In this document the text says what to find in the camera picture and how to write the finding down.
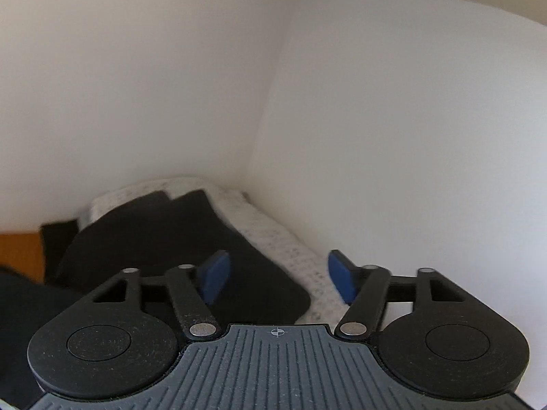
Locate black folded garment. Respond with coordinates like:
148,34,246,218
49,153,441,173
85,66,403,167
1,266,81,409

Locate black Nike sweatpants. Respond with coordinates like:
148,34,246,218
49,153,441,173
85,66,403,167
42,190,310,326

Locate white patterned folded cloth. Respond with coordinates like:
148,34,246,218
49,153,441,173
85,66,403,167
77,177,348,329

